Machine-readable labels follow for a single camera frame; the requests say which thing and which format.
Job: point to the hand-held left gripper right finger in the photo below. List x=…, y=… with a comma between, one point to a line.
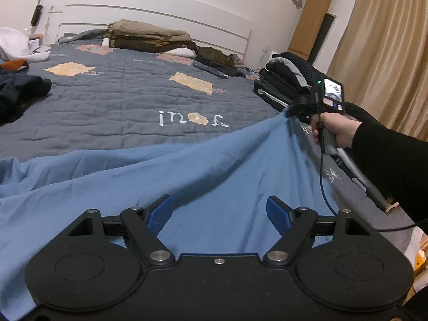
x=277, y=214

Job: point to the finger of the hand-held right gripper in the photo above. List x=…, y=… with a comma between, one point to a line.
x=296, y=110

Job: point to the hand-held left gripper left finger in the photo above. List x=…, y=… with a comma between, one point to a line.
x=160, y=214

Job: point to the blue garment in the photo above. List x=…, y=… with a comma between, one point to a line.
x=167, y=167

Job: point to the person's right forearm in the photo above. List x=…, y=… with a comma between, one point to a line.
x=384, y=153

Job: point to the tall stack of dark clothes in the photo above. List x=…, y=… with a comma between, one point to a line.
x=284, y=73

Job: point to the stack of folded khaki clothes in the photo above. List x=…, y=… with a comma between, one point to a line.
x=147, y=35

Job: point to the pile of navy clothes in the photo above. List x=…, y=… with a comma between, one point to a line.
x=20, y=93

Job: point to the pile of white clothes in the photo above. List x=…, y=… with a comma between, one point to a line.
x=13, y=43

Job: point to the person's right hand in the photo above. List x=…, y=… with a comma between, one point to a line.
x=339, y=127

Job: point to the dark framed board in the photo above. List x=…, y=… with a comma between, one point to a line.
x=326, y=36

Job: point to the cardboard roll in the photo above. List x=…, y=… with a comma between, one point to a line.
x=309, y=23

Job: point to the beige curtain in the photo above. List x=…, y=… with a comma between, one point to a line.
x=384, y=40

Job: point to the camouflage garment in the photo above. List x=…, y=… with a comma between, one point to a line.
x=217, y=58

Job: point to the grey printed quilt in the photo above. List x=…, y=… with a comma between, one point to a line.
x=117, y=100

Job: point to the white folded cloth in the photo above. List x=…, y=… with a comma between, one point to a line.
x=182, y=52

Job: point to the white headboard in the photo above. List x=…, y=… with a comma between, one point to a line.
x=167, y=6

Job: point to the small white cloth roll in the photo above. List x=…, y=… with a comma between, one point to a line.
x=105, y=42

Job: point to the dark grey garment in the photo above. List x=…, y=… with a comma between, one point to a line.
x=83, y=35

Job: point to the brown garment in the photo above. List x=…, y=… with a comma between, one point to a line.
x=13, y=64

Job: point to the orange white box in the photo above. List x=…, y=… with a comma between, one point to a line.
x=35, y=41

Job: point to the black hairbrush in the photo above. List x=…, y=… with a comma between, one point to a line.
x=36, y=13

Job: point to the butterfly wall sticker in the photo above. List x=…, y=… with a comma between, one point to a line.
x=297, y=2

